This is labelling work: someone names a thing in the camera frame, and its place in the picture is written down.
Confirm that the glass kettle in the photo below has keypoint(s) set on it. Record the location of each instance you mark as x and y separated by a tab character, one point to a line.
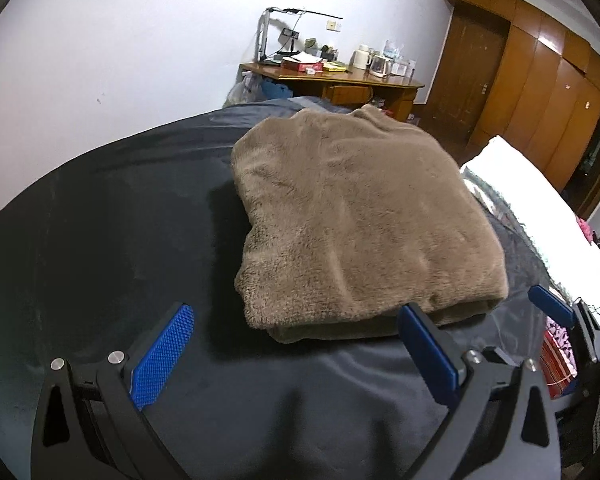
380	66

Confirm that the brown wooden wardrobe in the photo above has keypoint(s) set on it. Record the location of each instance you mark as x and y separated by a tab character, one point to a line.
545	85

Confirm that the wooden desk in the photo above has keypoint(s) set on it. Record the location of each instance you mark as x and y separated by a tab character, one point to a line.
340	80

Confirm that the pink floral cloth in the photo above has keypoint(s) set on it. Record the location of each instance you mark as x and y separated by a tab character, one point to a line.
585	230

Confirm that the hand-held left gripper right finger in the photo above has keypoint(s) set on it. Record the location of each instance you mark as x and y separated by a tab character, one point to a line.
427	355

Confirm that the red flat box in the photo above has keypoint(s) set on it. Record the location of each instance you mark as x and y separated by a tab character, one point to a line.
302	65

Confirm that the blue box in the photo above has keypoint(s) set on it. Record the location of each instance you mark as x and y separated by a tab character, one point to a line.
275	91

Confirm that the white jug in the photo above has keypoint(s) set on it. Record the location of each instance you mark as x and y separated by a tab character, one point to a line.
361	57

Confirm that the clear plastic bag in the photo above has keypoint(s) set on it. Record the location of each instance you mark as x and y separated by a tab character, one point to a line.
242	91

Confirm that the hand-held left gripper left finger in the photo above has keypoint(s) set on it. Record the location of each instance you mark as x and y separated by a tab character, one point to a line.
162	355

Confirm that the dark brown wooden door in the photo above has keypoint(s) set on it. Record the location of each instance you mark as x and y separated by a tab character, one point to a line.
465	80

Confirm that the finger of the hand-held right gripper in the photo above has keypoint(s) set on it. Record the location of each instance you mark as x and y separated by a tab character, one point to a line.
551	305

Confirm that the red patterned cloth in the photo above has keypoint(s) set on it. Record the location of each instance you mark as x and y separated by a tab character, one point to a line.
557	360

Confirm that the white bed mattress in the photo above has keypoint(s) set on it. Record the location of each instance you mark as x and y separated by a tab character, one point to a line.
520	185

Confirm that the brown fleece garment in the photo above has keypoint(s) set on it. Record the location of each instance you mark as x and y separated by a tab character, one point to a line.
365	210

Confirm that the white wall socket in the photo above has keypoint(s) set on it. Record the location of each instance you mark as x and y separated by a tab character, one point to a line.
334	25

